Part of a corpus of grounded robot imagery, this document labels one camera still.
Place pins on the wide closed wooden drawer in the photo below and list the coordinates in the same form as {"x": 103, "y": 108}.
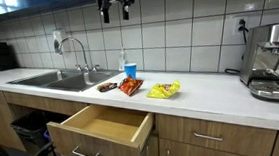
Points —
{"x": 241, "y": 139}

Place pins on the black metal frame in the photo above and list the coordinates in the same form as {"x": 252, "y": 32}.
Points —
{"x": 16, "y": 153}

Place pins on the white wall outlet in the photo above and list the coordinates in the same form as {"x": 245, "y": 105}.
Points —
{"x": 240, "y": 27}

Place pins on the chrome gooseneck faucet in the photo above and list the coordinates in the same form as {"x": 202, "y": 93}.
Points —
{"x": 81, "y": 48}

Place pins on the chrome faucet knob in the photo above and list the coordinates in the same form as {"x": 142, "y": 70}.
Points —
{"x": 78, "y": 67}
{"x": 95, "y": 68}

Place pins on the blue recycling bin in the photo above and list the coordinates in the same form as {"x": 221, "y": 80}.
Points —
{"x": 47, "y": 135}

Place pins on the blue plastic cup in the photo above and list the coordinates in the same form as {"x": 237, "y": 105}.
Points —
{"x": 130, "y": 70}

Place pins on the black trash bin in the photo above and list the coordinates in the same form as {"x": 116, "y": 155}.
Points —
{"x": 30, "y": 126}

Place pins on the dark multicolour candy packet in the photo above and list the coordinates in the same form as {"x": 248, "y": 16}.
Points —
{"x": 107, "y": 86}

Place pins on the red Doritos chip packet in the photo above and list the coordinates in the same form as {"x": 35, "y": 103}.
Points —
{"x": 130, "y": 85}

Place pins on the steel espresso machine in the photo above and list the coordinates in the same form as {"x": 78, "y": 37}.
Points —
{"x": 267, "y": 64}

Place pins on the yellow chip packet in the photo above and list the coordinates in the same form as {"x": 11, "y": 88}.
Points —
{"x": 162, "y": 90}

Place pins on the steel double sink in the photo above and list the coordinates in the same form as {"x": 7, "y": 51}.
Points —
{"x": 45, "y": 79}

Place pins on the clear sanitizer pump bottle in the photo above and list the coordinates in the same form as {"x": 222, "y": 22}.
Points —
{"x": 122, "y": 62}

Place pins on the wooden panel under sink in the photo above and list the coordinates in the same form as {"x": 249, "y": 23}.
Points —
{"x": 44, "y": 103}

